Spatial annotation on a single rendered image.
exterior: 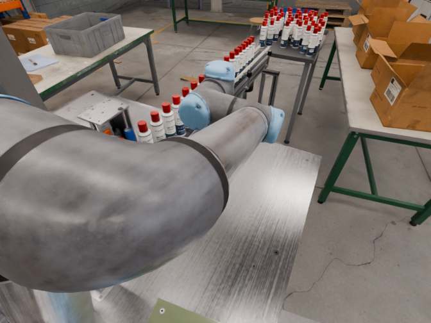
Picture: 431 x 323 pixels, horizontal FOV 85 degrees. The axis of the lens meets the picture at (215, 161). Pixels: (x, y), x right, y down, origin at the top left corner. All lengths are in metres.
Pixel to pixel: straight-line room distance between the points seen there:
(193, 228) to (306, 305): 1.57
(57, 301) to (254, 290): 0.57
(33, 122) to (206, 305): 0.67
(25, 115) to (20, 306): 0.20
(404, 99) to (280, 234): 1.05
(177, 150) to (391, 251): 2.02
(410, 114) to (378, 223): 0.90
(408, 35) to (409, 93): 0.79
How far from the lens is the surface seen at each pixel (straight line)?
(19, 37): 4.77
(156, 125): 0.97
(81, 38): 2.50
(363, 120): 1.70
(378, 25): 2.71
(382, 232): 2.20
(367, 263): 2.00
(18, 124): 0.20
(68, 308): 0.37
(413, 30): 2.34
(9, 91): 0.45
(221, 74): 0.58
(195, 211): 0.17
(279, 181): 1.04
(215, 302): 0.78
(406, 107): 1.66
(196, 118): 0.51
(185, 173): 0.17
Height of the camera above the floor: 1.58
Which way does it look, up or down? 44 degrees down
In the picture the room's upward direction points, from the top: straight up
